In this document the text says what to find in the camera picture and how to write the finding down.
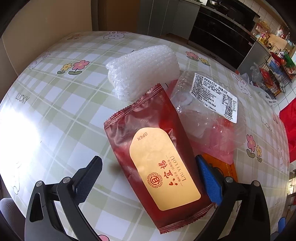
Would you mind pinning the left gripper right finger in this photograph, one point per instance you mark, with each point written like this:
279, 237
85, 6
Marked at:
252, 221

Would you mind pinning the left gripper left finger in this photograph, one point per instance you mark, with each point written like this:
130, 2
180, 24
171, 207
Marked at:
42, 220

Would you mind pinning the orange snack packet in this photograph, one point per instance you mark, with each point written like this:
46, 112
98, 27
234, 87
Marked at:
224, 168

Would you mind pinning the clear plastic clamshell tray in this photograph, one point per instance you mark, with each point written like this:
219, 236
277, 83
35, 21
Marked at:
212, 116

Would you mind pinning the red gold tissue pack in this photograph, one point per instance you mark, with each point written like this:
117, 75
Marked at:
152, 147

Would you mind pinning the white foam net sleeve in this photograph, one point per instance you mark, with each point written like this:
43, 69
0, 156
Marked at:
133, 74

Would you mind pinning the grey kitchen base cabinets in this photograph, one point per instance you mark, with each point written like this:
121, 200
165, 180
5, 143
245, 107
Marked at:
159, 18

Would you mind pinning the green checkered tablecloth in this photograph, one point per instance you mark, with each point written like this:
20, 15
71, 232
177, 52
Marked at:
52, 125

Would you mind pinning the red apron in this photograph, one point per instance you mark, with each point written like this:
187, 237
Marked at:
288, 117

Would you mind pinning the black oven stove unit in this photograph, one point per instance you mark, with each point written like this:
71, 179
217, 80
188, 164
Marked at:
222, 29

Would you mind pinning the cream refrigerator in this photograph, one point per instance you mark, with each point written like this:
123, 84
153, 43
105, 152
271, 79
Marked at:
35, 28

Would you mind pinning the wire snack rack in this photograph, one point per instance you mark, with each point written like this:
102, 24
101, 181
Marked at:
277, 72

